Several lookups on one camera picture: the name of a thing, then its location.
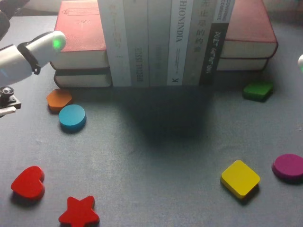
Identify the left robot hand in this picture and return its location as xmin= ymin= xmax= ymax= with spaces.
xmin=0 ymin=10 xmax=68 ymax=90

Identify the thick red hardcover book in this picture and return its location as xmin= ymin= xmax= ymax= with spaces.
xmin=219 ymin=0 xmax=279 ymax=60
xmin=50 ymin=0 xmax=110 ymax=71

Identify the thick book with dark cover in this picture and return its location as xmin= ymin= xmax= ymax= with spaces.
xmin=53 ymin=68 xmax=113 ymax=89
xmin=215 ymin=56 xmax=270 ymax=72

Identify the green block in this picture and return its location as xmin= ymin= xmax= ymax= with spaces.
xmin=242 ymin=81 xmax=274 ymax=102

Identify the orange hexagon block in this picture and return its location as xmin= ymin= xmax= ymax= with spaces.
xmin=46 ymin=88 xmax=73 ymax=112

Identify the white book with faint lettering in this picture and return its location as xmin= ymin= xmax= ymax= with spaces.
xmin=97 ymin=0 xmax=132 ymax=87

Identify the blue round block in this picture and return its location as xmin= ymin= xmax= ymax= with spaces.
xmin=58 ymin=104 xmax=87 ymax=133

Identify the SPECIAL ISSUE book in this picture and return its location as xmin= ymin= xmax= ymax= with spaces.
xmin=122 ymin=0 xmax=151 ymax=87

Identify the purple round block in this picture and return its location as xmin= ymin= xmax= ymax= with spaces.
xmin=271 ymin=153 xmax=303 ymax=184

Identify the grey book with Chinese lettering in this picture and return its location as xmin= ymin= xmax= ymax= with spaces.
xmin=181 ymin=0 xmax=218 ymax=86

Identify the book with III emblem cover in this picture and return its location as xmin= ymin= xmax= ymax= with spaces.
xmin=146 ymin=0 xmax=173 ymax=87

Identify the yellow square block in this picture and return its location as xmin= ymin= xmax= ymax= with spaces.
xmin=220 ymin=159 xmax=261 ymax=200

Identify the red heart block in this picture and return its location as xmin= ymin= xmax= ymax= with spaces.
xmin=10 ymin=165 xmax=46 ymax=201

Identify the grey table cloth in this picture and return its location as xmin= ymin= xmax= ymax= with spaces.
xmin=0 ymin=14 xmax=303 ymax=227

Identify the red star block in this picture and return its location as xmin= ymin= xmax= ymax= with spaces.
xmin=58 ymin=195 xmax=100 ymax=227

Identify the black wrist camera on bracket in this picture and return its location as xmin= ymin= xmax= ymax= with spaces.
xmin=0 ymin=86 xmax=22 ymax=119

